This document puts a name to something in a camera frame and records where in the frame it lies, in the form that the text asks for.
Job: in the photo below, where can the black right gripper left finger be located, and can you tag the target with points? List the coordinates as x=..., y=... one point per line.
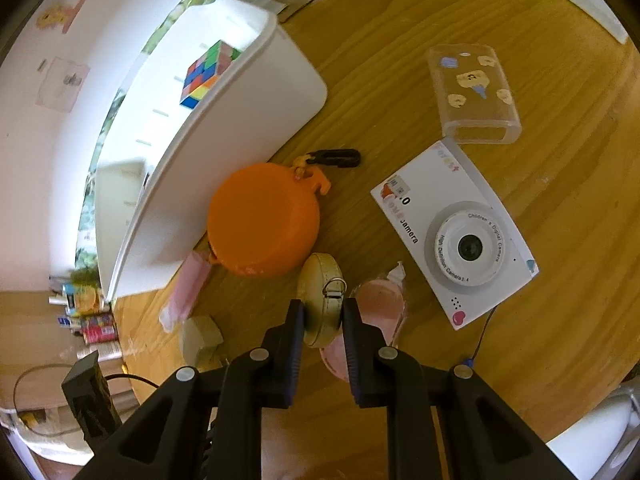
x=207, y=425

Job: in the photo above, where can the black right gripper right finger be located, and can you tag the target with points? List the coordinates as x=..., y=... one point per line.
x=440, y=423

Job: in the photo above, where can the cream folding mirror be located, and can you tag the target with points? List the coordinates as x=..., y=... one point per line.
x=200, y=337

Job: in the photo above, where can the pink hair roller clip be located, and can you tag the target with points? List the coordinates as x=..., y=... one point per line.
x=189, y=281

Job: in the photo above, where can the orange round pouch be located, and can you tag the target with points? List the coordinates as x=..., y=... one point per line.
x=264, y=219

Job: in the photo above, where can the white children's digital camera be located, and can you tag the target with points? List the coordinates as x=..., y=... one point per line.
x=457, y=231

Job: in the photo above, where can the clear phone case with stickers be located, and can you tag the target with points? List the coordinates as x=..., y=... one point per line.
x=474, y=99

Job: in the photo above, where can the colourful rubik's cube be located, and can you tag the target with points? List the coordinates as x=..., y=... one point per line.
x=203, y=74

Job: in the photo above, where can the white spray bottle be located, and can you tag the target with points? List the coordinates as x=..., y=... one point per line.
x=108, y=351

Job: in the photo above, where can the red pen cup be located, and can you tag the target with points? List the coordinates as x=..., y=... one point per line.
x=98, y=328

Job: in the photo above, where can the orange juice carton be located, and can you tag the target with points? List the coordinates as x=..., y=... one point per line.
x=77, y=300

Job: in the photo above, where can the white plastic storage bin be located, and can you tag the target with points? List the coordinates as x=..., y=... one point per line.
x=258, y=104

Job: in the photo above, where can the green leaf pattern poster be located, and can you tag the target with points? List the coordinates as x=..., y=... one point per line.
x=144, y=117

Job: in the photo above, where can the white box by tissues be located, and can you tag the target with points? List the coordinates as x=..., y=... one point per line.
x=585, y=0

